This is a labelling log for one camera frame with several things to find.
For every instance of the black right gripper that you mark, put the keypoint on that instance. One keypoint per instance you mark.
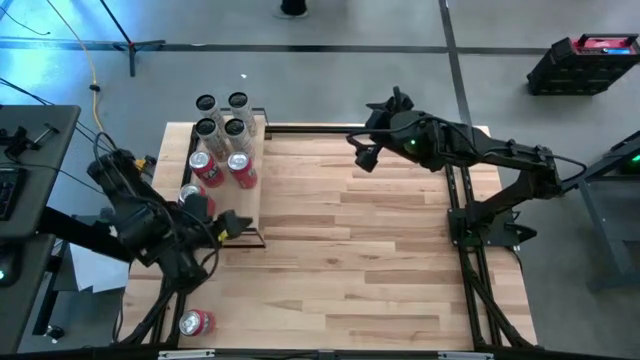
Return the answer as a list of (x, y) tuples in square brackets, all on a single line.
[(415, 132)]

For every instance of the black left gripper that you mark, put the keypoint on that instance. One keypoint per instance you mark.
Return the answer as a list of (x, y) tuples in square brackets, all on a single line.
[(212, 232)]

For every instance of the red beverage can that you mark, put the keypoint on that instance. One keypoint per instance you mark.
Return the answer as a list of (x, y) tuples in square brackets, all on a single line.
[(243, 172), (189, 191), (197, 322), (207, 172)]

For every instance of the white slim beverage can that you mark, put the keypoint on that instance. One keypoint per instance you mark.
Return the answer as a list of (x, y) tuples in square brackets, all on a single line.
[(239, 101), (206, 103), (241, 141), (212, 142)]

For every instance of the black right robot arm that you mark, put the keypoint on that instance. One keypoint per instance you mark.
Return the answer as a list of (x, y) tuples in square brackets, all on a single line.
[(500, 155)]

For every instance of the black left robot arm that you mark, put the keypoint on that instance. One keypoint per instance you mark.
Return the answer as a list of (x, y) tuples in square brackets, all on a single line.
[(140, 225)]

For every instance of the yellow and black plug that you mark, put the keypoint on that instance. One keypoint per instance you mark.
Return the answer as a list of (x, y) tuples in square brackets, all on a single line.
[(145, 164)]

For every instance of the white paper sheet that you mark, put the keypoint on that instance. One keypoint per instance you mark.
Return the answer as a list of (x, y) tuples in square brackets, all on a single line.
[(100, 275)]

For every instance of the black round object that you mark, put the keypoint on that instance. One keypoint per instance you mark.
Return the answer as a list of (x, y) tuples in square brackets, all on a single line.
[(293, 6)]

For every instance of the black tripod stand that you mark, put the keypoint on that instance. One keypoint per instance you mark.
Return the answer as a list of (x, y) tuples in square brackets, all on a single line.
[(131, 55)]

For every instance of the black desk caster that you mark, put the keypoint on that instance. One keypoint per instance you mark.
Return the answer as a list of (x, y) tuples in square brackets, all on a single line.
[(55, 332)]

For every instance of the red and black tool case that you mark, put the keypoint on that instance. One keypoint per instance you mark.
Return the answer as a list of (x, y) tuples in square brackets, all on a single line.
[(575, 75)]

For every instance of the black clamp tool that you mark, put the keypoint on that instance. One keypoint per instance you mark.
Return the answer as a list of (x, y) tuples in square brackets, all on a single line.
[(22, 140)]

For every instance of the black keyboard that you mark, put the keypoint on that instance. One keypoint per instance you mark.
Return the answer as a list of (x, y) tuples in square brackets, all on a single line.
[(7, 192)]

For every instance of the black desk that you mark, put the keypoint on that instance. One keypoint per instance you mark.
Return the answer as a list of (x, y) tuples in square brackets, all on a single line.
[(25, 310)]

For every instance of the black computer mouse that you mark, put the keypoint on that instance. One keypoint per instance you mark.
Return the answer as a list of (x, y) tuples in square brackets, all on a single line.
[(7, 265)]

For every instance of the black metal stand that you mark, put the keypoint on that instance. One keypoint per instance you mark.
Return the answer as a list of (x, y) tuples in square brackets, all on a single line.
[(600, 225)]

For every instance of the wooden shelf black metal frame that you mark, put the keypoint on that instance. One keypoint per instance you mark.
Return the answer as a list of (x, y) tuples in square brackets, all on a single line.
[(240, 210)]

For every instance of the silver metal bracket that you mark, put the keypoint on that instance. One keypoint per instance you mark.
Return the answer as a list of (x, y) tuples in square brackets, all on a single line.
[(465, 355), (185, 354)]

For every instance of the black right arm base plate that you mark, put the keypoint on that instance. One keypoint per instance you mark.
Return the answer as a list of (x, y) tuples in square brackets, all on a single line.
[(505, 235)]

